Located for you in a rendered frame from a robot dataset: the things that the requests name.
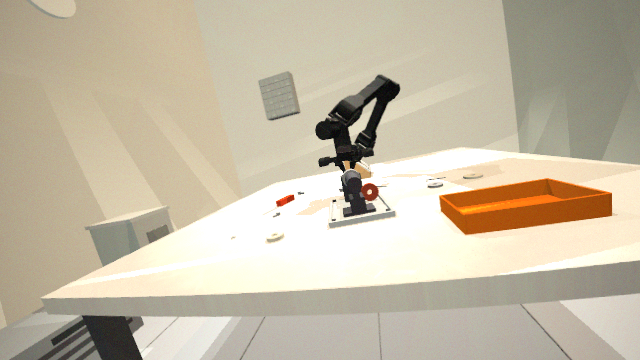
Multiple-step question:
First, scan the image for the orange-red ring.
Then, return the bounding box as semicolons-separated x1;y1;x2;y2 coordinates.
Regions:
360;183;379;201

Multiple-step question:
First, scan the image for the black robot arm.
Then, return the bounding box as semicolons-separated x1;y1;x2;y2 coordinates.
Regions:
315;75;400;162

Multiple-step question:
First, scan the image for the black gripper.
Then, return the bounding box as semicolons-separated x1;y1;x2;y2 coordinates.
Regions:
318;135;374;173

